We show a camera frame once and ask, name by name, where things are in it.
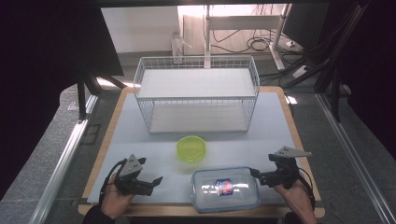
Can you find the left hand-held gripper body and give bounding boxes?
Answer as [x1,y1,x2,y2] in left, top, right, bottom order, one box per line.
[114,154,154,197]

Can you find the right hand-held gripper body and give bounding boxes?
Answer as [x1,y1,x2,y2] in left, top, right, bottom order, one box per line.
[258,146,313,189]

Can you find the clear rectangular food container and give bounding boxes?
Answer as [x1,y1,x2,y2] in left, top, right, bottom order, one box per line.
[190,166,262,215]

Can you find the green round plastic container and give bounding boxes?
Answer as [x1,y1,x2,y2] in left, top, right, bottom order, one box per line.
[176,134,207,163]

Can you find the white wire rack shelf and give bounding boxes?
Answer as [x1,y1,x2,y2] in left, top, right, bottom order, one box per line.
[133,54,262,135]

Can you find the person's right hand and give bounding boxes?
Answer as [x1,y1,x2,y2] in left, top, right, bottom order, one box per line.
[274,178,316,224]

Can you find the person's left hand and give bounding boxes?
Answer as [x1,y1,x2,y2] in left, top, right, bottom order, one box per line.
[100,173,135,220]

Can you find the light grey table mat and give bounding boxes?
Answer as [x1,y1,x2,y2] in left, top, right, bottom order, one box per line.
[87,91,314,205]

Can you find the dark floor grille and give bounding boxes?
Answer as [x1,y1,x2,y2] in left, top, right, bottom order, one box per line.
[80,123,102,146]

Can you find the black metal stand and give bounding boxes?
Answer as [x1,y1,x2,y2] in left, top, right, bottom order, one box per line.
[281,0,372,123]
[75,69,127,121]

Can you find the white power strip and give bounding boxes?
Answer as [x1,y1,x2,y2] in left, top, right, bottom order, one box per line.
[292,64,311,79]

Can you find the clear spray bottle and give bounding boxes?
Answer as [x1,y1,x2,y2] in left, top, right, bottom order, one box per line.
[170,30,194,65]

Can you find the black curtain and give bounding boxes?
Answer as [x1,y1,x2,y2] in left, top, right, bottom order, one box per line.
[326,0,396,152]
[0,0,124,201]

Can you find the left hand-held gripper black cable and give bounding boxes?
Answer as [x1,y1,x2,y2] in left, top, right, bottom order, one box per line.
[98,159,128,207]

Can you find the hand-held gripper black cable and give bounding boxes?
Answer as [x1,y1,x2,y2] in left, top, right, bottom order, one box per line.
[98,159,128,207]
[297,167,317,210]

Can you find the right hand-held gripper black cable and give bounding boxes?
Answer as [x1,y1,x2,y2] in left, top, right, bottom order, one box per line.
[297,167,317,210]

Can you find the aluminium rail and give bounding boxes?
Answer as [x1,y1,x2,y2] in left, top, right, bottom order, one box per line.
[29,93,100,224]
[315,92,396,224]

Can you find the black floor cables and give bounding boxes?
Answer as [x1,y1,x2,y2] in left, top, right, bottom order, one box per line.
[211,29,283,54]

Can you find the white desk frame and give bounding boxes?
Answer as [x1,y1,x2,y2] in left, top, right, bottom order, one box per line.
[203,3,292,71]

